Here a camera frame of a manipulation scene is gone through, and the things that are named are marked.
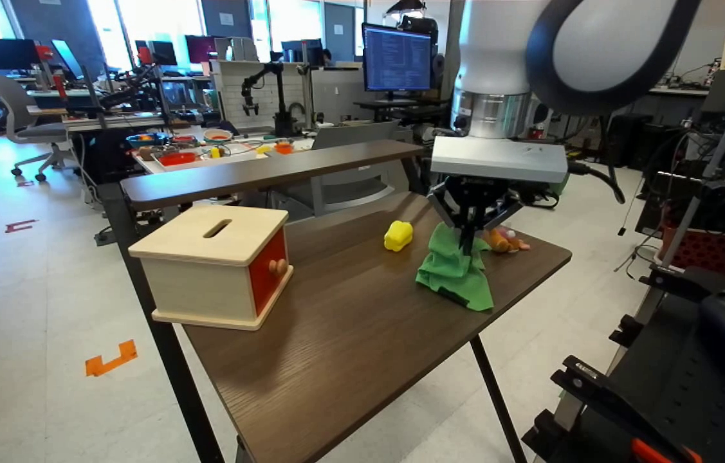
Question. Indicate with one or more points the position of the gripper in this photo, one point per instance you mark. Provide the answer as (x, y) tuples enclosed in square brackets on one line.
[(477, 193)]

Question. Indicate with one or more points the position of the green towel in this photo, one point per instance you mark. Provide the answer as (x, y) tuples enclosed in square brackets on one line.
[(455, 276)]

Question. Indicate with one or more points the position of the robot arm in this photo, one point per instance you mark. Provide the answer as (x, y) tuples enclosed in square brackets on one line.
[(497, 51)]

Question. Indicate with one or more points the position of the small black robot arm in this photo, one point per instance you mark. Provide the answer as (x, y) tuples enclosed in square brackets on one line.
[(280, 96)]

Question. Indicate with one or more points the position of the orange and pink plush toy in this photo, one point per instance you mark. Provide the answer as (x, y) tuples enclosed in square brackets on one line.
[(502, 241)]

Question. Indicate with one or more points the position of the yellow toy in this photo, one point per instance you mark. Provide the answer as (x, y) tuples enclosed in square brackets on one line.
[(398, 236)]

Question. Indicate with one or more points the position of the monitor with text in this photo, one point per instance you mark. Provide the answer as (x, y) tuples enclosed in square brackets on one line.
[(396, 59)]

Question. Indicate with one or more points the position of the orange cup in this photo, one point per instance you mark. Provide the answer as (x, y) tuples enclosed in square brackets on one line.
[(284, 148)]

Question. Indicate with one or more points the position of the wooden drawer knob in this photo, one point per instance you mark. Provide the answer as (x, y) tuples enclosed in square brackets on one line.
[(278, 267)]

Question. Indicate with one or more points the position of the red drawer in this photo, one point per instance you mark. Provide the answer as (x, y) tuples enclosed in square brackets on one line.
[(266, 283)]

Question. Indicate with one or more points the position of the red crate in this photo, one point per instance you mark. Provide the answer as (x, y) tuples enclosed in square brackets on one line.
[(703, 249)]

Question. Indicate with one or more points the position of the white bowl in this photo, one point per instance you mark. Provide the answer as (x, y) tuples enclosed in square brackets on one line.
[(217, 135)]

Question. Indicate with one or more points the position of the white partition panel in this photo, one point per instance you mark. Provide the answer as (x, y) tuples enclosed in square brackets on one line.
[(230, 90)]

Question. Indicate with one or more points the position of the wooden box with red drawer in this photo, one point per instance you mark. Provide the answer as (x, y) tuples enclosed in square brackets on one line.
[(201, 270)]

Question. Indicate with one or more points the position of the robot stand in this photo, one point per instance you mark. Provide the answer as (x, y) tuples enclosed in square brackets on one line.
[(690, 386)]

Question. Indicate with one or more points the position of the blue bowl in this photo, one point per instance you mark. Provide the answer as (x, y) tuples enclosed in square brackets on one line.
[(145, 139)]

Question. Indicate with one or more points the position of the row of monitors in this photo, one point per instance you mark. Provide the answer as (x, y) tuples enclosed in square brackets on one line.
[(166, 53)]

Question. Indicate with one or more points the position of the grey office chair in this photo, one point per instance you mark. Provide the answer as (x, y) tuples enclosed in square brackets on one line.
[(27, 125)]

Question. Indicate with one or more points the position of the dark monitor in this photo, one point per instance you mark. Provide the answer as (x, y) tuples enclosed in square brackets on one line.
[(7, 53)]

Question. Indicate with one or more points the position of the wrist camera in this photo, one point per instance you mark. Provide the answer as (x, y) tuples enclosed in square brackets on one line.
[(497, 159)]

